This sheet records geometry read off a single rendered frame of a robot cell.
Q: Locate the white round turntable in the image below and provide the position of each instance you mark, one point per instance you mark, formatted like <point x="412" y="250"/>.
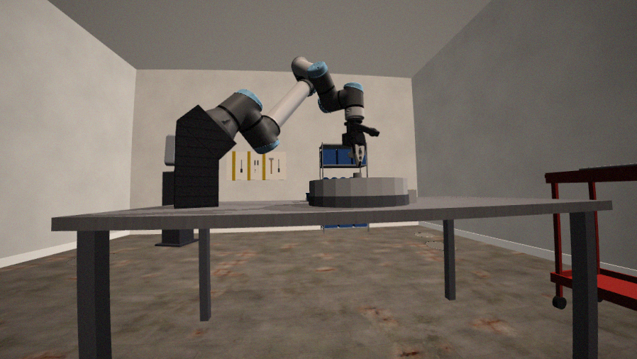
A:
<point x="362" y="192"/>

